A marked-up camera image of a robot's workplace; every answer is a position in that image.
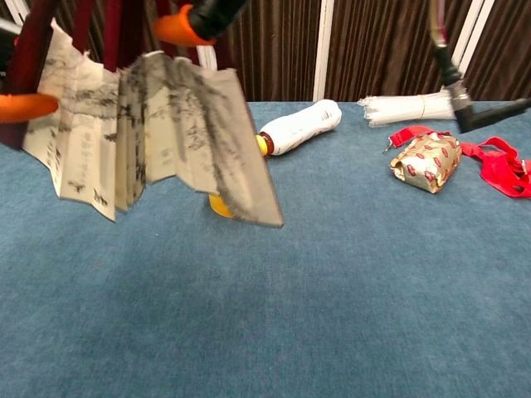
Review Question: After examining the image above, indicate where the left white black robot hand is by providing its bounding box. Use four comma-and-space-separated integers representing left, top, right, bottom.
0, 18, 60, 124

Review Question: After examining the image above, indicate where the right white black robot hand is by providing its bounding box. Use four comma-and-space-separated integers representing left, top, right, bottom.
152, 0, 252, 47

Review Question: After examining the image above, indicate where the red ribbed paper folding fan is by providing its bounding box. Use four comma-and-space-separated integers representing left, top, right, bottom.
0, 0, 285, 228

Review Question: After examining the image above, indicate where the white bottle with yellow cap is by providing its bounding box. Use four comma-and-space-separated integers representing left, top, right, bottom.
256, 99, 343, 158

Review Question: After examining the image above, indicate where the yellow packing tape roll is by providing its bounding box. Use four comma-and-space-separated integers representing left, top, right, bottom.
207, 193, 236, 219

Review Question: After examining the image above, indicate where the brown pleated curtain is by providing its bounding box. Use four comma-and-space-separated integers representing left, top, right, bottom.
0, 0, 531, 113

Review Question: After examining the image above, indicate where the bundle of clear wrapped straws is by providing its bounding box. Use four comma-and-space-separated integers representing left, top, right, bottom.
357, 91, 468, 128

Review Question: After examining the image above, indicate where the blue velvet tablecloth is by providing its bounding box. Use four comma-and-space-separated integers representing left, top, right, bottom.
0, 99, 531, 398

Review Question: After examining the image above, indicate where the gold foil wrapped package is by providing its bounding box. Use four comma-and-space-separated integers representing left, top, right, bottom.
388, 131, 463, 195

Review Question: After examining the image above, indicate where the white screen frame post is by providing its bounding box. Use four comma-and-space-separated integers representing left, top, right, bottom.
3, 0, 27, 26
197, 43, 220, 70
449, 0, 495, 93
312, 0, 335, 102

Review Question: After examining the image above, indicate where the black cable with metal connector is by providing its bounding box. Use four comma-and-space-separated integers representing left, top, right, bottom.
429, 0, 531, 134

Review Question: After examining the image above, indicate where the red lanyard ribbon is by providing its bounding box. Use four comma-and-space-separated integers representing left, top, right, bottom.
382, 125, 531, 199

